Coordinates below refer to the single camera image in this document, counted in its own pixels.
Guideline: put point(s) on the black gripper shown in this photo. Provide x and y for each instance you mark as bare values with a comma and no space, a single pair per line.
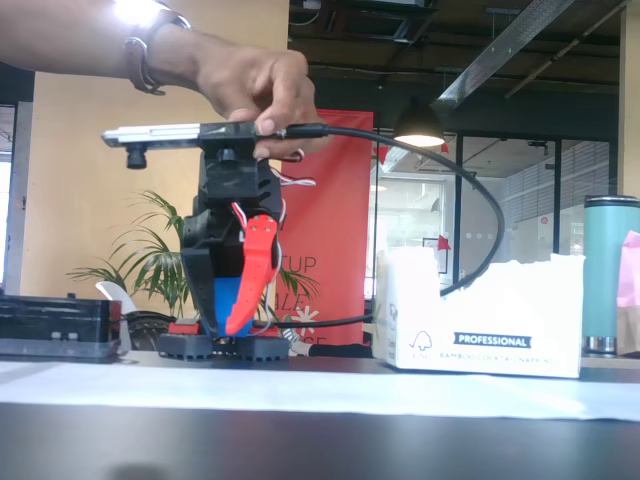
256,280

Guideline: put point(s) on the silver wrist camera bar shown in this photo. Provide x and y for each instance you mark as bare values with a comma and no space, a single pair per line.
165,134

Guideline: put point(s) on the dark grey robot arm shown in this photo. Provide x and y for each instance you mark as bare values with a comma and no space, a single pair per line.
224,300

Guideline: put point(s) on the forearm with wristwatch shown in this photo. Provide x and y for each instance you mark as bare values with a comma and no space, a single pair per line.
65,40

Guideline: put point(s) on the hand with wristwatch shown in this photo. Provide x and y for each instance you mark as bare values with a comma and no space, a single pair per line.
260,85

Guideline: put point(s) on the green potted plant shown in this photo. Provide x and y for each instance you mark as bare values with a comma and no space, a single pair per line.
150,250

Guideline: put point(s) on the red banner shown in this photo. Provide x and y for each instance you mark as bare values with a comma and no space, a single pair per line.
335,225

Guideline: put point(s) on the white paper sheet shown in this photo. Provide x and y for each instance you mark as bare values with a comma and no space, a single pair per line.
320,390

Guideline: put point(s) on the red bunting flag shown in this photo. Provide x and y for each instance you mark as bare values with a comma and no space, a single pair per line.
380,154
444,243

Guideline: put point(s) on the black laptop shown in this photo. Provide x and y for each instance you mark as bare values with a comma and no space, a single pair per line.
50,325

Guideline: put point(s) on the black pendant lamp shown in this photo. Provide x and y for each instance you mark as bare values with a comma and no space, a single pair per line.
419,122

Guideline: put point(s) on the bright round ceiling lamp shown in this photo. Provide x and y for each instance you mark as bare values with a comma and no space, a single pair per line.
135,10

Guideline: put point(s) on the white cardboard napkin box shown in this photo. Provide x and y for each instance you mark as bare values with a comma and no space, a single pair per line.
500,310

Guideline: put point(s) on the teal tumbler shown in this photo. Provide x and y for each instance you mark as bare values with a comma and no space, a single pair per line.
605,260

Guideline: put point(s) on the pink paper bag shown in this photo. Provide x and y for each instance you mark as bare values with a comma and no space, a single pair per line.
630,275

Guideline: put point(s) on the brown paper bag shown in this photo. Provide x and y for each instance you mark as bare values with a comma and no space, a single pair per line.
629,332

